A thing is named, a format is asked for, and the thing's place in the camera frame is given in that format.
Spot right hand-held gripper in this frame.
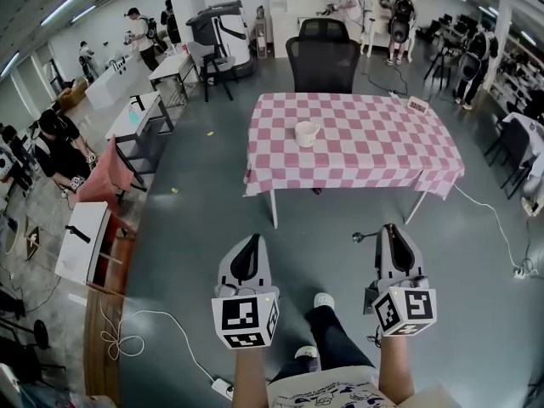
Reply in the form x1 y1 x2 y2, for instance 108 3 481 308
363 224 439 338

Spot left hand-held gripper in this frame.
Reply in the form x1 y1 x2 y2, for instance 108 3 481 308
211 234 281 350

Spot metal spoon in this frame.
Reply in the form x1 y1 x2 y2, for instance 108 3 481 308
351 229 383 245

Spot white cup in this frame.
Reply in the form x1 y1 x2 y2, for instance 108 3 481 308
294 121 321 149

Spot person's left forearm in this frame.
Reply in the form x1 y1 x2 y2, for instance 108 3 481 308
232 345 274 408

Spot person's right forearm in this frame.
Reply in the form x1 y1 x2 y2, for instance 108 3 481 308
377 333 416 404

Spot person's black trousers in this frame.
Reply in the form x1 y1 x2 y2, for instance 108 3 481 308
270 305 376 384

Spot pink checkered tablecloth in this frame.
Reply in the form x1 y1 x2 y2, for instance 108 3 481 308
242 92 466 200

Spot white power adapter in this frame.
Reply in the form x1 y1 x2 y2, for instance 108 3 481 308
210 377 235 398

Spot person's cream printed shirt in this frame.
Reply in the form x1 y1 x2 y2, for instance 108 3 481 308
264 363 467 408

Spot brown wooden cabinet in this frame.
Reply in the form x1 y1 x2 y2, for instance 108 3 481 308
83 208 139 403

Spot pink cloth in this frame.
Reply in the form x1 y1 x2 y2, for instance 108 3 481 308
75 136 133 217

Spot black tripod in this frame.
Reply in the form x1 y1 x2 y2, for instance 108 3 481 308
423 36 467 97

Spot grey chair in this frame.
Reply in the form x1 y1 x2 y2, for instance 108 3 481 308
186 42 240 103

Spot white side table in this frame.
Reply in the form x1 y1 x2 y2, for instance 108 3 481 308
147 50 201 108

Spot black mesh office chair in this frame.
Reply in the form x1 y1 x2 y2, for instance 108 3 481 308
285 18 362 95

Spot black round stool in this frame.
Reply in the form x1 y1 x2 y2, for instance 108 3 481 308
0 317 54 359

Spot white sink counter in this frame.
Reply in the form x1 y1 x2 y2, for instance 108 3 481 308
84 52 144 111

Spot grey and white machine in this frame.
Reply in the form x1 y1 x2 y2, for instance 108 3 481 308
185 0 258 80

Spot narrow wooden rack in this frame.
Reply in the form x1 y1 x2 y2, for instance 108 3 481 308
253 5 269 60

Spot yellow sofa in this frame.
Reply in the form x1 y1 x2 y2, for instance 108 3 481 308
54 78 89 112

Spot white vanity with round mirror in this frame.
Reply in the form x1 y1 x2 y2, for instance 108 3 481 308
363 0 420 64

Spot white looped cable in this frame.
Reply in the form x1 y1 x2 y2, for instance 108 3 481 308
99 295 222 385

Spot white desk with black frame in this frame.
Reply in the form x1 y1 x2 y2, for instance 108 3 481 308
105 91 176 193

